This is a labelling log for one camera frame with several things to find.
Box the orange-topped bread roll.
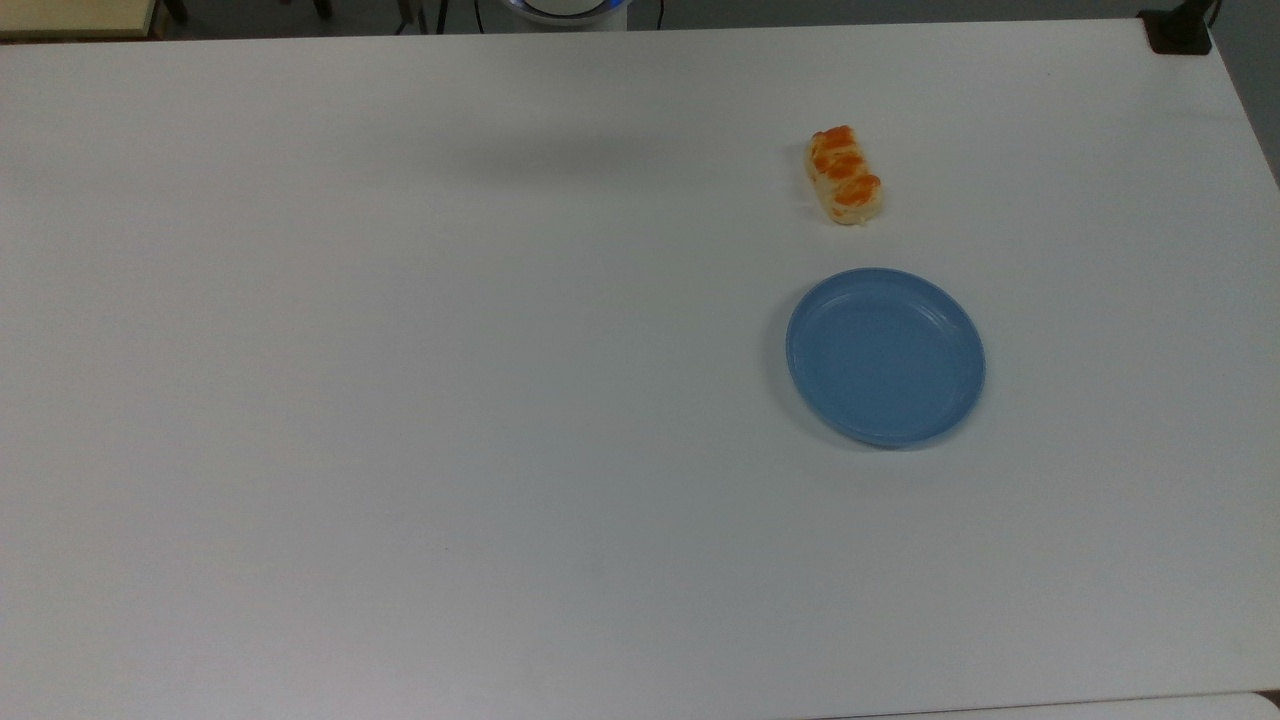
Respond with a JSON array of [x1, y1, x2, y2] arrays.
[[806, 125, 885, 226]]

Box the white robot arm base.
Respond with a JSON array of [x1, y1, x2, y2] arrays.
[[478, 0, 632, 34]]

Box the round blue plate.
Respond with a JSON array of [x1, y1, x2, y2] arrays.
[[785, 267, 987, 448]]

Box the black tripod legs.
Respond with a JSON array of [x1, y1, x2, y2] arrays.
[[393, 0, 453, 36]]

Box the black table clamp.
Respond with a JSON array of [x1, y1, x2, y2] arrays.
[[1138, 0, 1223, 56]]

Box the beige wooden side table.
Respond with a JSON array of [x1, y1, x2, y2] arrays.
[[0, 0, 163, 42]]

